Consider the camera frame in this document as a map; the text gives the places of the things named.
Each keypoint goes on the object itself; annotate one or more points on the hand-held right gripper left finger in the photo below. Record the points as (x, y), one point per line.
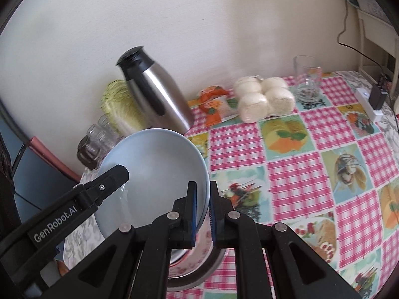
(194, 211)

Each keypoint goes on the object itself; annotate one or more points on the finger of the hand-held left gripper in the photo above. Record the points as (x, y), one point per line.
(109, 179)

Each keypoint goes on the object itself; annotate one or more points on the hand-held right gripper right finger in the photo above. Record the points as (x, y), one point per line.
(212, 215)

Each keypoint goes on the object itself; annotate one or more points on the small light blue bowl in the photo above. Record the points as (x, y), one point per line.
(156, 168)

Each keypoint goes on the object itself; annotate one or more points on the large red-rimmed floral bowl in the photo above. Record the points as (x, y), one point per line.
(190, 263)

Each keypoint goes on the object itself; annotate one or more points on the large stainless steel basin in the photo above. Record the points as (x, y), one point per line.
(205, 276)

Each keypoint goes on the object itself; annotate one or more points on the grey floral cloth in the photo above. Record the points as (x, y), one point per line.
(78, 239)

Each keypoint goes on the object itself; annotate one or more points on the clear drinking glass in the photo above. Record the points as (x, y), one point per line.
(105, 124)
(95, 136)

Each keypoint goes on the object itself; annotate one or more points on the napa cabbage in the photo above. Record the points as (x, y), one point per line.
(121, 109)

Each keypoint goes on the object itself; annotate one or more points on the stainless steel thermos jug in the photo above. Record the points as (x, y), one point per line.
(156, 99)

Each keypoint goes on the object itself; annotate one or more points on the pink checkered tablecloth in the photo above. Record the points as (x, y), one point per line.
(296, 168)

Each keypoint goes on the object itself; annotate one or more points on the orange snack packet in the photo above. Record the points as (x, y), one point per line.
(215, 92)
(215, 112)

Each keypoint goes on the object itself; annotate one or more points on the bag of white steamed buns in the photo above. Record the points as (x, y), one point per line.
(265, 99)

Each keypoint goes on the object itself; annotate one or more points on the printed clear glass cup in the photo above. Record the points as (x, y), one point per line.
(307, 78)

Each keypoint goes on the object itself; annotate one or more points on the white power strip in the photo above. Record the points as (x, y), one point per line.
(367, 104)

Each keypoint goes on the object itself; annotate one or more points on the black charger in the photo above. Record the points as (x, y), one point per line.
(377, 96)

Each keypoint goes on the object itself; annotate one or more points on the white window frame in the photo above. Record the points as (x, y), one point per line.
(371, 31)

